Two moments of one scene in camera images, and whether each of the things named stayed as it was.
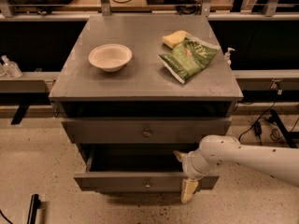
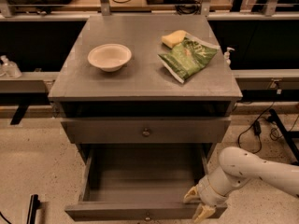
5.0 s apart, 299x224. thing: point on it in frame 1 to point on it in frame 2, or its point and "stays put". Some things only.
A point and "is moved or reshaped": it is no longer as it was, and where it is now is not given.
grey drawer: (145, 181) is moved or reshaped
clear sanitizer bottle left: (10, 67) stays put
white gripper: (188, 165) to (206, 192)
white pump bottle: (227, 55) stays put
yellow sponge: (175, 38) stays put
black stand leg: (291, 136) stays put
